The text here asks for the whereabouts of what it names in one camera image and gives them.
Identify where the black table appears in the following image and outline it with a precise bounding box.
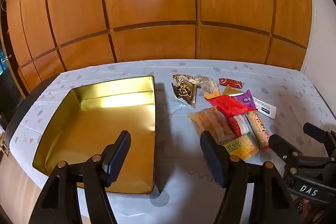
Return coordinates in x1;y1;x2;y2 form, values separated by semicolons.
5;76;58;147

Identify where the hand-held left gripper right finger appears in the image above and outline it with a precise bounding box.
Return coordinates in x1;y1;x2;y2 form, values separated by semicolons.
200;131;302;224

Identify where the wooden stool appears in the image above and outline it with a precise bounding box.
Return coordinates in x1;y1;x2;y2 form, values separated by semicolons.
0;132;9;156

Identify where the red and white packet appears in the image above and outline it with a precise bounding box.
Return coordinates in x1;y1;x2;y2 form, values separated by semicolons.
226;114;251;137

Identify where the small red candy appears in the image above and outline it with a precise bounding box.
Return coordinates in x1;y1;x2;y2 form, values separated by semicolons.
219;78;242;88

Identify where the clear packet with orange end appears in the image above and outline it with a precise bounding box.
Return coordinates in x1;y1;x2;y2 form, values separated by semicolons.
196;76;220;99

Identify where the wooden wardrobe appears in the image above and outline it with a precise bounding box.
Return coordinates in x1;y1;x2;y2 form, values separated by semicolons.
5;0;314;88

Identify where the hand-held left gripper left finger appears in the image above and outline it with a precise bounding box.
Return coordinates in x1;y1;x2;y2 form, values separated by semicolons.
28;130;132;224

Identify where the yellow green biscuit packet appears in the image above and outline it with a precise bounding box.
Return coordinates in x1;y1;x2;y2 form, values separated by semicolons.
223;133;260;161

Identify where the white printed packet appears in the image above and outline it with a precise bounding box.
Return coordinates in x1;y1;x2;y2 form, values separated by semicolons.
252;97;277;119

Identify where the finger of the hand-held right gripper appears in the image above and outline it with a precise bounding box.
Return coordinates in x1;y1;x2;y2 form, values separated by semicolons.
303;122;336;153
269;134;302;161

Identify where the gold triangular packet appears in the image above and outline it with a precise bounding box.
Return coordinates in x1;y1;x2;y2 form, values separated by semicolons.
223;84;244;97

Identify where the plain red snack packet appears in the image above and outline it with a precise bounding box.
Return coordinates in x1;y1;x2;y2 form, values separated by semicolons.
205;95;250;118

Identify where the gold tin box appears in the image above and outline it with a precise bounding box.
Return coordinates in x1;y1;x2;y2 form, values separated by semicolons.
32;75;156;195

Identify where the long cereal bar packet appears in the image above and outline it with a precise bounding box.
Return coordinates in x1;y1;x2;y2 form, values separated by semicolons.
245;111;270;151

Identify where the dark brown gold snack packet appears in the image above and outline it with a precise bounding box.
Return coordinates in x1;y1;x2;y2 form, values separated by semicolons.
171;81;197;108
172;74;196;85

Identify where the dark door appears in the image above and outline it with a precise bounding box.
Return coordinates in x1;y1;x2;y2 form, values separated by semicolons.
0;0;19;119

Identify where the large clear cracker packet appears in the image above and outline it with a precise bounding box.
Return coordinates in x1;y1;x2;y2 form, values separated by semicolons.
187;106;234;142

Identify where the purple snack packet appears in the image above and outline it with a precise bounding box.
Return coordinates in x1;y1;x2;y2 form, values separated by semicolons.
236;90;257;111

